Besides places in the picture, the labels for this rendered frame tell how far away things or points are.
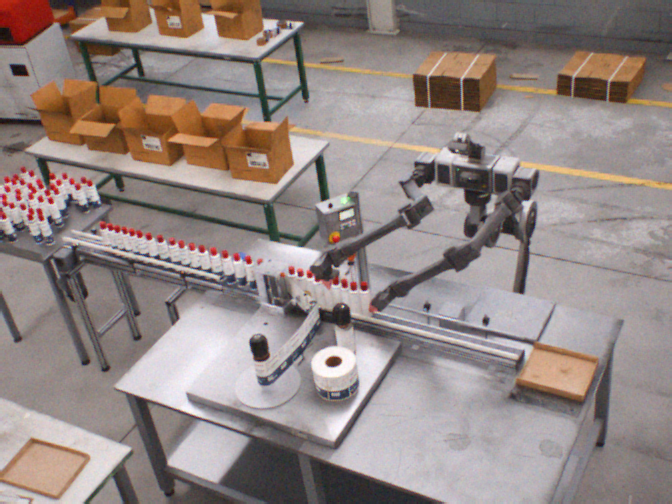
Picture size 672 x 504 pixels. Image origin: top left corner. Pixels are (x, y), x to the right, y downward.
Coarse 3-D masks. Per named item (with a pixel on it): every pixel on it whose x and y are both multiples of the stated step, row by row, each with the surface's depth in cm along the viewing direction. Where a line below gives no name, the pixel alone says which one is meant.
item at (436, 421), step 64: (256, 256) 494; (192, 320) 454; (320, 320) 441; (576, 320) 418; (128, 384) 419; (384, 384) 398; (448, 384) 393; (512, 384) 389; (320, 448) 372; (384, 448) 367; (448, 448) 363; (512, 448) 359
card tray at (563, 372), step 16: (544, 352) 402; (560, 352) 400; (576, 352) 395; (528, 368) 395; (544, 368) 394; (560, 368) 393; (576, 368) 391; (592, 368) 390; (528, 384) 385; (544, 384) 385; (560, 384) 385; (576, 384) 383
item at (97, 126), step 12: (108, 96) 640; (120, 96) 635; (132, 96) 631; (96, 108) 642; (108, 108) 644; (120, 108) 639; (84, 120) 630; (96, 120) 643; (108, 120) 651; (120, 120) 646; (72, 132) 617; (84, 132) 614; (96, 132) 611; (108, 132) 608; (120, 132) 618; (96, 144) 633; (108, 144) 628; (120, 144) 623
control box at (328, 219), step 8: (328, 200) 412; (336, 200) 411; (320, 208) 407; (328, 208) 406; (336, 208) 406; (344, 208) 407; (320, 216) 409; (328, 216) 405; (336, 216) 407; (352, 216) 411; (320, 224) 413; (328, 224) 407; (336, 224) 409; (320, 232) 418; (328, 232) 409; (336, 232) 411; (344, 232) 414; (352, 232) 416; (328, 240) 412
